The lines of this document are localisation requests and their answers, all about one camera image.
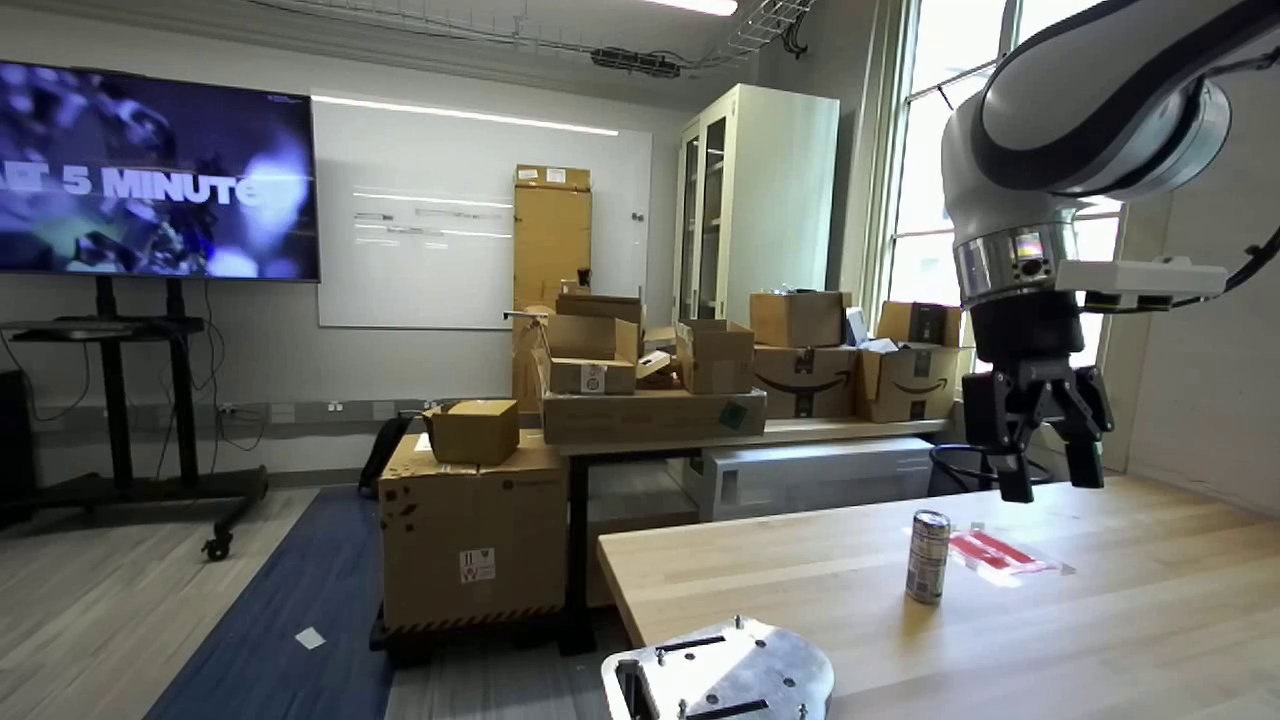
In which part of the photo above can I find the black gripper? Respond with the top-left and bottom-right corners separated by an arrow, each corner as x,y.
965,291 -> 1110,502

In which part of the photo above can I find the grey can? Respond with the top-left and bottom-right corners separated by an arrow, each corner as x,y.
903,507 -> 953,607

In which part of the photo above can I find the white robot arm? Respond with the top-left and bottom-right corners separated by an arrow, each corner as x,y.
940,0 -> 1280,502

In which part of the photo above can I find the silver metal platform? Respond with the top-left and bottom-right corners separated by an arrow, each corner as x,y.
598,614 -> 835,720

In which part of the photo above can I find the red paper sheet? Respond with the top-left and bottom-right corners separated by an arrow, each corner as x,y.
953,526 -> 1047,586

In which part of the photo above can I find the amazon cardboard box left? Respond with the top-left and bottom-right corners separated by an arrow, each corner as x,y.
747,348 -> 855,421

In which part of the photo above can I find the cardboard box top middle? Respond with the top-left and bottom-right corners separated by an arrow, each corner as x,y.
747,291 -> 844,348

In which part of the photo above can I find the white tall cabinet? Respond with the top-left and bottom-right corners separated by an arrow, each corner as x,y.
677,84 -> 838,323

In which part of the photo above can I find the long flat cardboard box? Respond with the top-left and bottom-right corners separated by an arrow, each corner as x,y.
544,392 -> 766,442

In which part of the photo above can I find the small cardboard box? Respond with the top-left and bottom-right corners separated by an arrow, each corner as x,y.
424,400 -> 521,463

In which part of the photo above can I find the large cardboard box on floor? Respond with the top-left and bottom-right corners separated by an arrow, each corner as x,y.
379,432 -> 568,631

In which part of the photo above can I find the white whiteboard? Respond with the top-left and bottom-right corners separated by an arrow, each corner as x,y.
312,95 -> 651,329

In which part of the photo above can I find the blue carpet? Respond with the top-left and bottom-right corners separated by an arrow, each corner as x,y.
144,489 -> 389,720

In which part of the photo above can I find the black television stand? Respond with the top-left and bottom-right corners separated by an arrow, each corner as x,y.
5,277 -> 271,563

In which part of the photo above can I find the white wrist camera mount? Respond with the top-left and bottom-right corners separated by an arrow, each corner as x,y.
1053,259 -> 1227,310

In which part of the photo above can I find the black frame side table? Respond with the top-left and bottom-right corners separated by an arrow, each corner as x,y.
556,421 -> 940,657

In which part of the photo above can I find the large wall television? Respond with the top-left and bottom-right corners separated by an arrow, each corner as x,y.
0,59 -> 319,284

